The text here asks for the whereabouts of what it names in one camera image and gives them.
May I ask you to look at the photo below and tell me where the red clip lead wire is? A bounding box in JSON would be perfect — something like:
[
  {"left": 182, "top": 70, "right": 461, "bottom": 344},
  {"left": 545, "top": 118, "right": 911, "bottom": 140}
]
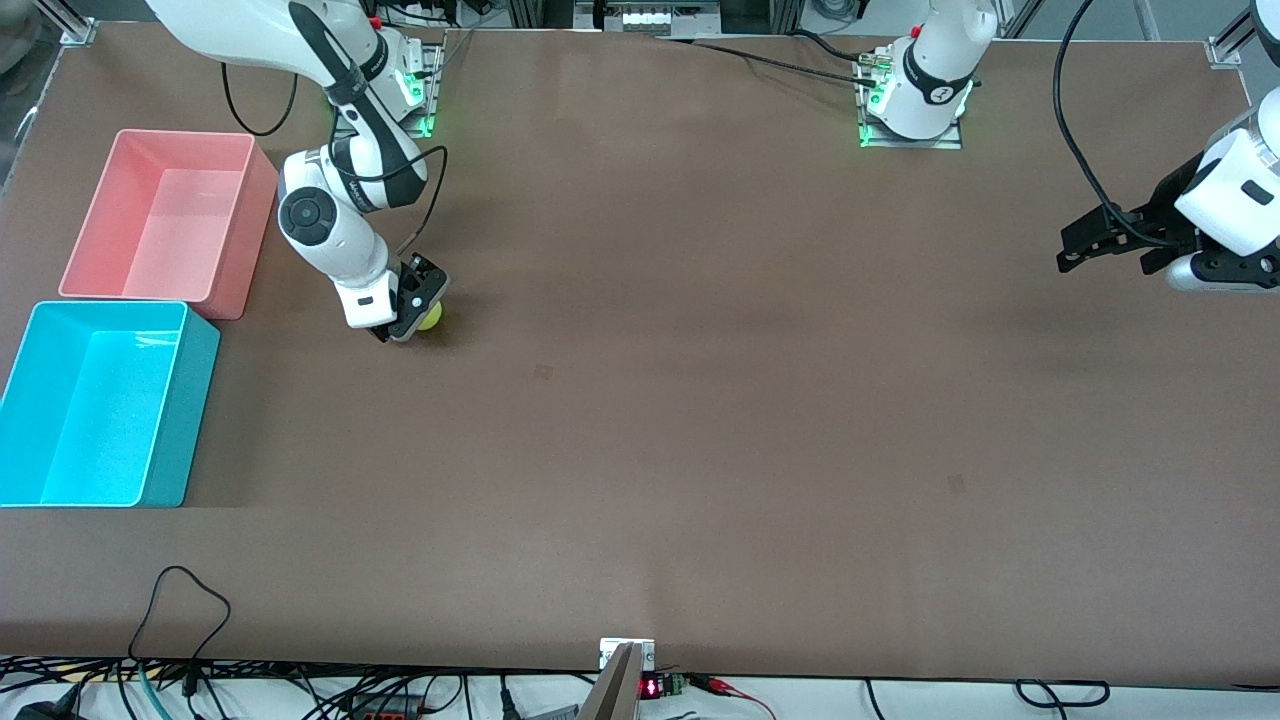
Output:
[{"left": 688, "top": 674, "right": 777, "bottom": 720}]

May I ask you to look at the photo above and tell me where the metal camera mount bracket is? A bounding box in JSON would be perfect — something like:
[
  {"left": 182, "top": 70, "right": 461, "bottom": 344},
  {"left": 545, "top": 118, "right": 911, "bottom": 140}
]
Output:
[{"left": 580, "top": 638, "right": 657, "bottom": 720}]

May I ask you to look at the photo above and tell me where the blue plastic bin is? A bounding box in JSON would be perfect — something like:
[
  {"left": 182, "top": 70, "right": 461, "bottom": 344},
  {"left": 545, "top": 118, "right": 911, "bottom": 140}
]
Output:
[{"left": 0, "top": 300, "right": 222, "bottom": 509}]

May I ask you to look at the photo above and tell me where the black base power cable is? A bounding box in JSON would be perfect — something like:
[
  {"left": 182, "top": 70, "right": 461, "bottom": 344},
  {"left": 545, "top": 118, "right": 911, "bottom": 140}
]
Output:
[{"left": 655, "top": 35, "right": 886, "bottom": 89}]

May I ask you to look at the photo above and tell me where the black looped table cable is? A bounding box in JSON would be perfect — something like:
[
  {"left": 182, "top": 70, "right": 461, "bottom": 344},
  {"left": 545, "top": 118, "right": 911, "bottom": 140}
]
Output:
[{"left": 128, "top": 566, "right": 233, "bottom": 693}]

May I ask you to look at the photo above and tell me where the pink plastic bin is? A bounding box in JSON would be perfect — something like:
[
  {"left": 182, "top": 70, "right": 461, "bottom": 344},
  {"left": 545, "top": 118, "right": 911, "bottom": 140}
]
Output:
[{"left": 58, "top": 129, "right": 281, "bottom": 321}]

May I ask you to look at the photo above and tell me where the aluminium frame corner bracket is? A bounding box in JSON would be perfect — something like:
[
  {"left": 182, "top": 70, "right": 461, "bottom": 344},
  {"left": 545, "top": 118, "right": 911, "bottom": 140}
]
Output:
[{"left": 1205, "top": 18, "right": 1253, "bottom": 69}]

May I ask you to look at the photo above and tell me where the black coiled cable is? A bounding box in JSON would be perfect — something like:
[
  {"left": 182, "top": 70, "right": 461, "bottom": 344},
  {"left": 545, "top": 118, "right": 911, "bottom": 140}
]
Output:
[{"left": 1015, "top": 679, "right": 1111, "bottom": 707}]

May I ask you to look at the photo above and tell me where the lit control box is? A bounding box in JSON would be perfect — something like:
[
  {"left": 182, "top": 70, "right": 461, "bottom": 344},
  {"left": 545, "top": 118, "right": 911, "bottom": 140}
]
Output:
[{"left": 575, "top": 0, "right": 723, "bottom": 36}]

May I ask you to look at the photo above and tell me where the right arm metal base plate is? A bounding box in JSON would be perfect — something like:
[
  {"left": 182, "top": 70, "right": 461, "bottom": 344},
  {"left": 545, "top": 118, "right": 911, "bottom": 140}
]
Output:
[{"left": 330, "top": 40, "right": 446, "bottom": 139}]

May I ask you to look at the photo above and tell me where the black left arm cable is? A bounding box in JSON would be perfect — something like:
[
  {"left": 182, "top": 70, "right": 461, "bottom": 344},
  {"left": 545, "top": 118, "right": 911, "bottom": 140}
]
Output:
[{"left": 1052, "top": 0, "right": 1173, "bottom": 248}]

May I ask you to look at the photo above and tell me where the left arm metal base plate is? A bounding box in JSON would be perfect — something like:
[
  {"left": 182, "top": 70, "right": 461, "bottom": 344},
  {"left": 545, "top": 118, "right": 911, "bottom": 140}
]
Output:
[{"left": 855, "top": 55, "right": 966, "bottom": 151}]

